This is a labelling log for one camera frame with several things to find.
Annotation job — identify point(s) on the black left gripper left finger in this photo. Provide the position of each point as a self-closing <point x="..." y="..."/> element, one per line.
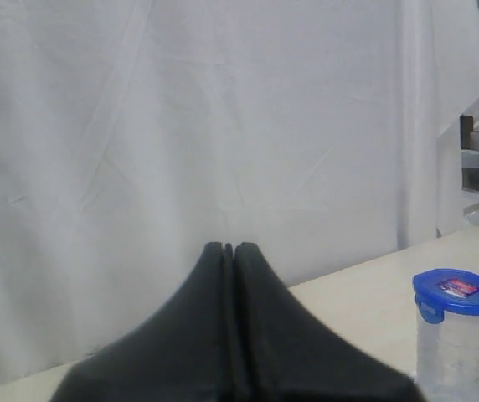
<point x="188" y="350"/>

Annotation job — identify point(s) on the tall clear plastic container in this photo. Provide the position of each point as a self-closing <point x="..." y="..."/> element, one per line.
<point x="447" y="366"/>

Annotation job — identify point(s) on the blue snap-lock lid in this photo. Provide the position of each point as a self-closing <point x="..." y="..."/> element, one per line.
<point x="439" y="291"/>

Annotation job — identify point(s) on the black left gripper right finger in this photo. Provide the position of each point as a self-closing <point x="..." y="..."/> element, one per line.
<point x="291" y="356"/>

